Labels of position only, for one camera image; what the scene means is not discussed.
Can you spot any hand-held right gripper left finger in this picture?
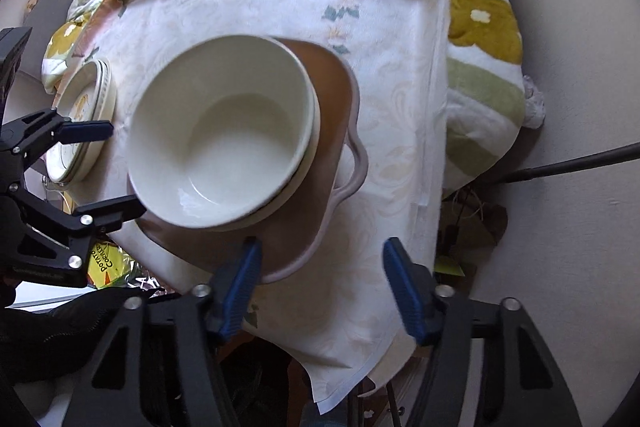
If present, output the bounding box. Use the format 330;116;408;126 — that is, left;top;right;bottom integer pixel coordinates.
60;237;263;427

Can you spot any floral blanket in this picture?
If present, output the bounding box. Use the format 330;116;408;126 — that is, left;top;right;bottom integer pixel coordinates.
41;0;527;194

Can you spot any black rod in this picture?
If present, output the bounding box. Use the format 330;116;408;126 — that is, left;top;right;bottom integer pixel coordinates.
497;142;640;184

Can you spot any white plastic bag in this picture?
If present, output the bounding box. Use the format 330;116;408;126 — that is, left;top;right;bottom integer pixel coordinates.
520;74;547;130

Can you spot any low white side table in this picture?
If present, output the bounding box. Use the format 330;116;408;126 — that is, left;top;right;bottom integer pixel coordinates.
9;252;96;310

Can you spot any cream patterned tablecloth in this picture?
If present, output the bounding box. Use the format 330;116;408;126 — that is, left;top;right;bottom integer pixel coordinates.
64;0;455;419

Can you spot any small white ribbed bowl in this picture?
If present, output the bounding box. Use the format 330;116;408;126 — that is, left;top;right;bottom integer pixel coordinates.
125;34;316;229

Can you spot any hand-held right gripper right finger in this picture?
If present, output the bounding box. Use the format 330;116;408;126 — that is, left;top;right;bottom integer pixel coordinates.
382;237;583;427

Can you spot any yellow snack packet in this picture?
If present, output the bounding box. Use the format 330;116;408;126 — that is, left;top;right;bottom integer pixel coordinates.
86;241;162;292

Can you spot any white oval ribbed dish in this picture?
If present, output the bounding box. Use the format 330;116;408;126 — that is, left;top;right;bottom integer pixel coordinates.
46;57;119;186

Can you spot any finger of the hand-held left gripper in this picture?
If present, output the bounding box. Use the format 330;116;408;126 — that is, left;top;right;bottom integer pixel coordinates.
4;107;115;164
10;194;147;259

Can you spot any pink heart-shaped bowl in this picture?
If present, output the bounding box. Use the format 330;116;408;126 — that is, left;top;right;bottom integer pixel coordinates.
126;36;370;285

